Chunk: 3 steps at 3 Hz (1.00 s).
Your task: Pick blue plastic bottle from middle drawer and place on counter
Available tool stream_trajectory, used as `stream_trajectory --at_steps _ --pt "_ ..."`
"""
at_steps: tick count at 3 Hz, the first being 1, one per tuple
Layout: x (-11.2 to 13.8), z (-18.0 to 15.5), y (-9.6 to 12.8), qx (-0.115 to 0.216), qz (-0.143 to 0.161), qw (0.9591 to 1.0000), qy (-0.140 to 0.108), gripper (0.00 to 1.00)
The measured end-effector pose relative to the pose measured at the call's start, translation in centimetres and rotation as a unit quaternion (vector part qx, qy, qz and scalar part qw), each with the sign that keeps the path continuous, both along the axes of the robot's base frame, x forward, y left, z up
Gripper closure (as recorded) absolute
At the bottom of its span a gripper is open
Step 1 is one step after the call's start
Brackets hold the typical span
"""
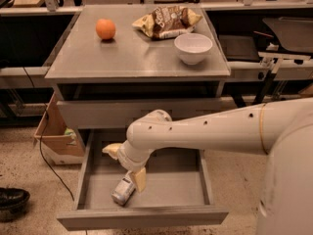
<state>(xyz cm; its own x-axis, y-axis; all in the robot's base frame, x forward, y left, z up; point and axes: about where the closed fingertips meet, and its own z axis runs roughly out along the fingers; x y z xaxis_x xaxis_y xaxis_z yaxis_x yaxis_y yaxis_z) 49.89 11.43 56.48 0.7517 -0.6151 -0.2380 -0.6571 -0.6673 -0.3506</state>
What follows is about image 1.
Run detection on cardboard box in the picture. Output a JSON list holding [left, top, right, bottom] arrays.
[[34, 95, 84, 165]]

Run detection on orange fruit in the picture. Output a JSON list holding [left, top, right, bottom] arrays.
[[96, 19, 116, 40]]

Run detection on brown yellow chip bag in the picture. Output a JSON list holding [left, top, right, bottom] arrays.
[[132, 6, 202, 40]]

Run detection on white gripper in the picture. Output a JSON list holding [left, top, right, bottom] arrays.
[[102, 141, 154, 193]]

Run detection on black power cable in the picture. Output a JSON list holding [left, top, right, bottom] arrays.
[[22, 67, 75, 202]]

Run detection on black shoe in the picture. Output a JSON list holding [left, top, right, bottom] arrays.
[[0, 188, 30, 212]]

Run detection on white ceramic bowl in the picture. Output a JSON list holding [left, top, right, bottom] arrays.
[[174, 33, 213, 65]]

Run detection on closed grey top drawer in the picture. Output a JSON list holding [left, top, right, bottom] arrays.
[[57, 98, 221, 129]]

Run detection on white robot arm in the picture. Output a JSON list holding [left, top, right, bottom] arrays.
[[103, 98, 313, 235]]

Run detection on clear plastic bottle blue label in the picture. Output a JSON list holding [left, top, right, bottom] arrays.
[[112, 173, 135, 206]]

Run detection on open grey middle drawer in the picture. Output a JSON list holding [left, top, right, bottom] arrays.
[[58, 129, 228, 231]]

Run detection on grey drawer cabinet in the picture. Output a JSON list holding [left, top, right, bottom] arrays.
[[46, 4, 231, 146]]

